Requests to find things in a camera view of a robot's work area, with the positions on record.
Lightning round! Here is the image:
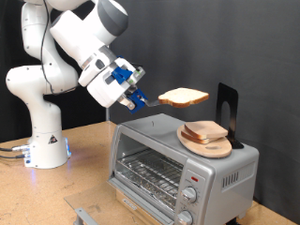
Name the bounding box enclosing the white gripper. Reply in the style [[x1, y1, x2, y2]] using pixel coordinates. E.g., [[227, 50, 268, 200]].
[[86, 57, 139, 111]]

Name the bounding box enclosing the metal spatula with blue block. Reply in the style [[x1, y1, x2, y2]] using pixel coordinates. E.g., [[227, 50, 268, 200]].
[[127, 88, 163, 114]]

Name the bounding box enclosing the white bread slice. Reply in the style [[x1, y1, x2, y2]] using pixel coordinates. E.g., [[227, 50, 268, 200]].
[[180, 130, 219, 145], [157, 87, 210, 109], [183, 120, 229, 141]]

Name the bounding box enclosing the silver toaster oven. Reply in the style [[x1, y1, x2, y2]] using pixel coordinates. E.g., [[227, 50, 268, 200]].
[[107, 112, 261, 225]]

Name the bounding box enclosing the silver oven knob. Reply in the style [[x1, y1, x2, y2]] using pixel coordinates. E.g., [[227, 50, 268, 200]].
[[176, 210, 194, 225], [181, 186, 199, 204]]

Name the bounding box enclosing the oval wooden cutting board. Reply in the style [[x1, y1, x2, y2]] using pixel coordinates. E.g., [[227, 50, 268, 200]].
[[176, 125, 233, 159]]

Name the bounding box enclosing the black metal bookend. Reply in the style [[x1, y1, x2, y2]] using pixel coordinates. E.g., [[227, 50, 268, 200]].
[[215, 82, 246, 150]]

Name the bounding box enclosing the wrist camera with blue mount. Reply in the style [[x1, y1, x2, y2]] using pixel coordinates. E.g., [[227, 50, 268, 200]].
[[111, 65, 146, 86]]

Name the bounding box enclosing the wire oven rack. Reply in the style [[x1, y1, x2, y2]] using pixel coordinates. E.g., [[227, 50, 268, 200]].
[[115, 148, 185, 210]]

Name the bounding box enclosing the wire rack with foil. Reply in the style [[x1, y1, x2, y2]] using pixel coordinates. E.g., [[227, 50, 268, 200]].
[[115, 162, 176, 210]]

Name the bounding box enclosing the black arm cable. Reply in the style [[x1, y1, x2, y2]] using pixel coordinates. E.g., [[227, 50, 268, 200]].
[[39, 0, 79, 95]]

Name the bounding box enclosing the black base cable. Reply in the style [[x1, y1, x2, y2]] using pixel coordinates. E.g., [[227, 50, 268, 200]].
[[0, 144, 30, 153], [0, 153, 27, 159]]

